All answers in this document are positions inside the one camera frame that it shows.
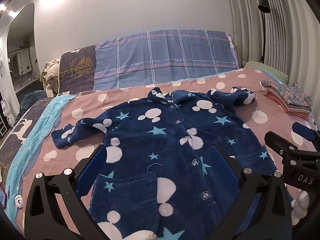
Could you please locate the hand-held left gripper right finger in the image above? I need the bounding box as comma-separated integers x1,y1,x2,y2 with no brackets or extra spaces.
209,144,293,240

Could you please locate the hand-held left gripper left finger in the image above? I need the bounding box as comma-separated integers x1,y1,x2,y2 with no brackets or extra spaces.
23,144,108,240

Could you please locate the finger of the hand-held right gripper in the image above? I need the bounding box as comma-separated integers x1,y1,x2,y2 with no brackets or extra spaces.
264,131,300,160
291,122,320,143

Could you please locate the navy blue fleece jacket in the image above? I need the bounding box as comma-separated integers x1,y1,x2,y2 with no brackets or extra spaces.
51,86,277,240

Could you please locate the stack of folded clothes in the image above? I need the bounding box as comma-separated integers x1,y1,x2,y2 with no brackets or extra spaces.
260,80,313,120

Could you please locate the beige clothes pile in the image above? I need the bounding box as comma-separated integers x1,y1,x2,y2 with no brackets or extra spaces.
40,59,61,98

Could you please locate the pink polka dot bedsheet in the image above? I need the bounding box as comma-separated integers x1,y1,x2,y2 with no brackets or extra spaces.
15,67,320,240

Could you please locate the green pillow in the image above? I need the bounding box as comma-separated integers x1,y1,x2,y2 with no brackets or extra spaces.
244,60,289,85

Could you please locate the deer print quilt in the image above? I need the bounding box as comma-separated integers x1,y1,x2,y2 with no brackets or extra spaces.
0,94,78,218

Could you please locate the dark blue blanket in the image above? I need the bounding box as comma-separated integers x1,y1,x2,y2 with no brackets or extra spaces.
20,90,48,115

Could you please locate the dark tree print pillow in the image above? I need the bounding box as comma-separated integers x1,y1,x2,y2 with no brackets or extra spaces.
58,44,98,95

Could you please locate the grey pleated curtain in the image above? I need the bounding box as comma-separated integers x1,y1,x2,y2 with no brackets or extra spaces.
226,0,320,105

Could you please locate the white cat figurine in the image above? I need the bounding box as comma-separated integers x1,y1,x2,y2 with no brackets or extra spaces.
0,99,13,130

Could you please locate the blue plaid headboard cover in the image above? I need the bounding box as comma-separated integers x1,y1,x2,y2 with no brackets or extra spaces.
94,29,239,91

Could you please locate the black floor lamp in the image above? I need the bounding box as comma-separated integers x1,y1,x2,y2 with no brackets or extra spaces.
258,0,271,64

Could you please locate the arched mirror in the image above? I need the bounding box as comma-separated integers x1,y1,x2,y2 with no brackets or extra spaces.
6,2,42,95

